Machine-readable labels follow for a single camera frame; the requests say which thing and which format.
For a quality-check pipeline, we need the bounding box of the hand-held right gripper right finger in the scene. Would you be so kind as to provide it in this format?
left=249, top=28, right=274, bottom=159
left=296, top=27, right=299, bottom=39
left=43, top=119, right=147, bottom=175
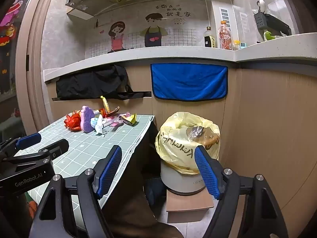
left=194, top=145, right=289, bottom=238

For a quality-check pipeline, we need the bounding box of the black cloth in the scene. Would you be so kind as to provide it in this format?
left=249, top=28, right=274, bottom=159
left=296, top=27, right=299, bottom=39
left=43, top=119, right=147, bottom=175
left=56, top=64, right=152, bottom=101

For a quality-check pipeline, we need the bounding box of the green checked table mat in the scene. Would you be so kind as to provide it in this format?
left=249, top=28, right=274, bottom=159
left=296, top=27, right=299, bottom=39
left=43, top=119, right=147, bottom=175
left=25, top=115, right=156, bottom=228

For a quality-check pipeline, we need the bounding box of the white tissue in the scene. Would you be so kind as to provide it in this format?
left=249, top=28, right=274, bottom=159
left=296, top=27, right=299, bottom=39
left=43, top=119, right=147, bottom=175
left=95, top=115, right=108, bottom=136

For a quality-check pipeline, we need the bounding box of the silver foil wrapper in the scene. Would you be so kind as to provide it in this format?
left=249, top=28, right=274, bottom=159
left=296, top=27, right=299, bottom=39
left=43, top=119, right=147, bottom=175
left=188, top=126, right=206, bottom=139

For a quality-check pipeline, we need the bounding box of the black utensil holder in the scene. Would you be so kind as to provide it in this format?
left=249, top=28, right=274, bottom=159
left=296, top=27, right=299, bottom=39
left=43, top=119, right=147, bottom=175
left=254, top=12, right=292, bottom=37

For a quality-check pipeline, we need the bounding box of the yellow green wrapper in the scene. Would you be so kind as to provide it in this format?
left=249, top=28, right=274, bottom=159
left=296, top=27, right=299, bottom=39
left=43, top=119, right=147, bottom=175
left=119, top=113, right=138, bottom=124

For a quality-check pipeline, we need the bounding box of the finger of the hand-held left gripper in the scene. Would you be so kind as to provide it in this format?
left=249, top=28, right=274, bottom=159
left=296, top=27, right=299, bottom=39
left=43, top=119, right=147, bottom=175
left=5, top=139, right=70, bottom=166
left=0, top=132, right=42, bottom=158

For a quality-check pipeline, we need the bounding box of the steel range hood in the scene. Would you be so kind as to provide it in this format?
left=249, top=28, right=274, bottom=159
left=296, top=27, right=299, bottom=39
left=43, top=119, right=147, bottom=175
left=66, top=0, right=170, bottom=20

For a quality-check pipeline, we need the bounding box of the red gold foil wrapper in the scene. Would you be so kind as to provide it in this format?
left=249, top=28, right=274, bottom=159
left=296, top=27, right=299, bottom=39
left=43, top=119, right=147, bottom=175
left=99, top=107, right=120, bottom=117

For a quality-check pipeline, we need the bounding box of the glass door with stickers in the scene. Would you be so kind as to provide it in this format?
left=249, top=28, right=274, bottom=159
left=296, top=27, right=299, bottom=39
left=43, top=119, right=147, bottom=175
left=0, top=0, right=35, bottom=129

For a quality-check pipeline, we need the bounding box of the red crinkled wrapper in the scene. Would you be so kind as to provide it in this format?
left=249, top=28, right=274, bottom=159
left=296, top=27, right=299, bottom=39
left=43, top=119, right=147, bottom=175
left=64, top=113, right=83, bottom=131

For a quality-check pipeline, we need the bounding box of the green plastic bag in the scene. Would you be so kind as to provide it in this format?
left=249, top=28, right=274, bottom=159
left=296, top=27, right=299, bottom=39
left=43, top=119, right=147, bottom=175
left=263, top=30, right=283, bottom=42

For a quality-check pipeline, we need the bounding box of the cartoon wall sticker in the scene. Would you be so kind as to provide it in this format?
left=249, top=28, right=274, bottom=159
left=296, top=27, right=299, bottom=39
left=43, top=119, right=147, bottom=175
left=85, top=2, right=207, bottom=57

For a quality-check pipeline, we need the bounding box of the tall yellow wrapper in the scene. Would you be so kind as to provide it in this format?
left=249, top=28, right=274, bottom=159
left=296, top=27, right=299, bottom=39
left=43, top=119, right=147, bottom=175
left=100, top=95, right=111, bottom=114

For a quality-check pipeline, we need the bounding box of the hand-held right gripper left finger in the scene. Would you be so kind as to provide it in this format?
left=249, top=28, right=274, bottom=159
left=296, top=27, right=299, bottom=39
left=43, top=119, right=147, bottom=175
left=30, top=145, right=123, bottom=238

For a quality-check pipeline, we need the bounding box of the grey speckled kitchen countertop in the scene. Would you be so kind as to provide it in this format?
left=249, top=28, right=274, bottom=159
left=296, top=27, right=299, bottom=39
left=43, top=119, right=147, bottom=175
left=43, top=32, right=317, bottom=82

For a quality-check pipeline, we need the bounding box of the white trash bin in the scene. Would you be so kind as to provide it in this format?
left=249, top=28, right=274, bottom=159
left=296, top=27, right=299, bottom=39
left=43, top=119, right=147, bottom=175
left=160, top=159, right=207, bottom=196

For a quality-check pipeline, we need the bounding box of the white vented pipe cover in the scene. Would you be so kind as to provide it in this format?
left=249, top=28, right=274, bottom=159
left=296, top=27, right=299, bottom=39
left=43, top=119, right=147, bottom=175
left=212, top=0, right=234, bottom=47

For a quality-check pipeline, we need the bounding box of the orange-capped plastic bottle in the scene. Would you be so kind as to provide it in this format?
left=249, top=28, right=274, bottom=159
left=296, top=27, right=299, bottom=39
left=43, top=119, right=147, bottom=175
left=218, top=20, right=233, bottom=50

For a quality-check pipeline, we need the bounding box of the dark soy sauce bottle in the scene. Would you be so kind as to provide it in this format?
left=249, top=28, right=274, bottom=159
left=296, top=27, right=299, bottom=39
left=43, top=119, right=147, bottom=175
left=204, top=26, right=218, bottom=48

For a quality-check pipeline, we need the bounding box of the purple sponge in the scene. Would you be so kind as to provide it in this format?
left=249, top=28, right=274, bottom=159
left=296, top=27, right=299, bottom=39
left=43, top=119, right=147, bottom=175
left=80, top=106, right=95, bottom=133

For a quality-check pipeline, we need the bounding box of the blue towel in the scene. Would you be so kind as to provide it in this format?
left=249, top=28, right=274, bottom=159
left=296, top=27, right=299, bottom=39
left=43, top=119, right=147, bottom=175
left=150, top=63, right=228, bottom=102

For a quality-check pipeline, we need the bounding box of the wooden stool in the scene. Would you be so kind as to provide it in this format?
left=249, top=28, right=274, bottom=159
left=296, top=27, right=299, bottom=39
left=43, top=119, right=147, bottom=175
left=166, top=188, right=215, bottom=224

